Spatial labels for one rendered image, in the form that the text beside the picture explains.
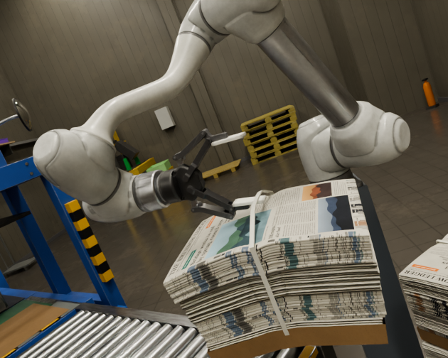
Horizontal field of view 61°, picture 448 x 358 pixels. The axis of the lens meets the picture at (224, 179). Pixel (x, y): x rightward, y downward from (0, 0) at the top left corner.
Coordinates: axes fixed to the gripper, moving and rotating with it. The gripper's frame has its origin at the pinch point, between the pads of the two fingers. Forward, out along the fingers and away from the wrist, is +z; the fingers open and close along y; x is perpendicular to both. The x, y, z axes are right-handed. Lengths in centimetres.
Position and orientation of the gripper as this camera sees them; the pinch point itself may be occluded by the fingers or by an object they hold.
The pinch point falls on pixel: (249, 167)
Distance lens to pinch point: 78.9
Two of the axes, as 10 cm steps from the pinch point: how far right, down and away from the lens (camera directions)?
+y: 3.1, 9.2, 2.3
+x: -2.7, 3.1, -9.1
